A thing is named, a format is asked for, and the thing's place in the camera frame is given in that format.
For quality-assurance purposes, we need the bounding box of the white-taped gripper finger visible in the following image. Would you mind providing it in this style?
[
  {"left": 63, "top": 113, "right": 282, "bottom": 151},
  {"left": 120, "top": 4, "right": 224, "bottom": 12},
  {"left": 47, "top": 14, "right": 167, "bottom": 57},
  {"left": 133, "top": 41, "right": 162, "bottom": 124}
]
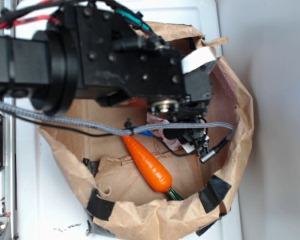
[{"left": 181, "top": 46, "right": 217, "bottom": 74}]

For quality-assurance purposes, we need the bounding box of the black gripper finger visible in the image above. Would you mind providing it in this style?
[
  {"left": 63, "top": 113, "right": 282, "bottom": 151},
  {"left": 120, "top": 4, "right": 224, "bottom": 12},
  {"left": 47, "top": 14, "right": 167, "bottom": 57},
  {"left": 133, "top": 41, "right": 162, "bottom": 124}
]
[{"left": 162, "top": 128, "right": 210, "bottom": 155}]

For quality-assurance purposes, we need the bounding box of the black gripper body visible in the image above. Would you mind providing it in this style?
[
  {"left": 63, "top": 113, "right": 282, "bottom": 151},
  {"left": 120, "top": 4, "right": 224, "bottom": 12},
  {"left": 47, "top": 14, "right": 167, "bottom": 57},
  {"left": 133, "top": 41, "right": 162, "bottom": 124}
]
[{"left": 62, "top": 4, "right": 215, "bottom": 118}]

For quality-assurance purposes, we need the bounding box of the white paper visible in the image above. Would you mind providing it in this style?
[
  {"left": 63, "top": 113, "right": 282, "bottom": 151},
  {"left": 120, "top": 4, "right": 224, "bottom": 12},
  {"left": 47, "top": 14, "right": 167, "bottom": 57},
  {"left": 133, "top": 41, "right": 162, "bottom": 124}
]
[{"left": 146, "top": 113, "right": 181, "bottom": 151}]

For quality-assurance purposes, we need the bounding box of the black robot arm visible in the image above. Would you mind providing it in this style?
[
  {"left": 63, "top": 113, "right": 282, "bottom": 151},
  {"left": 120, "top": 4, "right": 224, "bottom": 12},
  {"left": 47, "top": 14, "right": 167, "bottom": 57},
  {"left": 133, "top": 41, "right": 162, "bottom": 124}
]
[{"left": 0, "top": 0, "right": 212, "bottom": 157}]

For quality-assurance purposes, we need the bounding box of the blue sponge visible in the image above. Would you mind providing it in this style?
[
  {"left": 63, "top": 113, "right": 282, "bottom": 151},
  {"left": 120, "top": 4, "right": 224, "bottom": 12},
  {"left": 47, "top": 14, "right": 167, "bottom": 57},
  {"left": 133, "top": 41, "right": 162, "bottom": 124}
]
[{"left": 139, "top": 130, "right": 155, "bottom": 137}]

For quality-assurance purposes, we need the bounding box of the orange plastic carrot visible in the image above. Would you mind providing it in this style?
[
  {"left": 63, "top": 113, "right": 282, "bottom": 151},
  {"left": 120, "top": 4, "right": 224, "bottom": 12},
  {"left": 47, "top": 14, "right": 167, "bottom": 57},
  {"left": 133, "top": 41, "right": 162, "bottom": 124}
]
[{"left": 122, "top": 135, "right": 183, "bottom": 201}]

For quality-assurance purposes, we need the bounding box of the brown paper bag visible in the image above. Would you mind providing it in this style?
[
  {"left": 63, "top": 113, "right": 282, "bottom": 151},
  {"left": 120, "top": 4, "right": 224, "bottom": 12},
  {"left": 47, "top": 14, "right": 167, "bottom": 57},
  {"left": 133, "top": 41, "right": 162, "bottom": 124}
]
[{"left": 36, "top": 20, "right": 255, "bottom": 240}]

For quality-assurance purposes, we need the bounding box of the grey braided cable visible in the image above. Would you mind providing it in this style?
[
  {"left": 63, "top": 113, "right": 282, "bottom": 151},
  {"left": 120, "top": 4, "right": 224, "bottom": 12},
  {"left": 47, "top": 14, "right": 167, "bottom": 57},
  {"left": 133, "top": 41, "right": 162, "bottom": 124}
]
[{"left": 0, "top": 99, "right": 235, "bottom": 164}]

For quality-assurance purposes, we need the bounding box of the thin black wire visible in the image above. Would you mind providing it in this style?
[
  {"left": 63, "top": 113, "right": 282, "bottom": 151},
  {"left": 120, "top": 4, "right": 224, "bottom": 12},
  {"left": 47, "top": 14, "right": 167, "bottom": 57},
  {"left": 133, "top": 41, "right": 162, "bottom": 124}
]
[{"left": 0, "top": 109, "right": 203, "bottom": 158}]

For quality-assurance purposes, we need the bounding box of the red and black wire bundle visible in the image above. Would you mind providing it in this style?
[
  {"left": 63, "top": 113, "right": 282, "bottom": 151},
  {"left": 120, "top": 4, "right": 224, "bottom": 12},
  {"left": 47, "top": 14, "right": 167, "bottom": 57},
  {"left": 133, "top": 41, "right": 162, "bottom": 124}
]
[{"left": 0, "top": 0, "right": 151, "bottom": 36}]

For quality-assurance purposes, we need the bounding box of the aluminium frame rail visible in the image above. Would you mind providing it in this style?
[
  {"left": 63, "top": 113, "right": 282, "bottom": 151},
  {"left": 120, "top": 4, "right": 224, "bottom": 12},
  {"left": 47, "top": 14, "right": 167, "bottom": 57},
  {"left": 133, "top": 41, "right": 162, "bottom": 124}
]
[{"left": 0, "top": 27, "right": 18, "bottom": 240}]

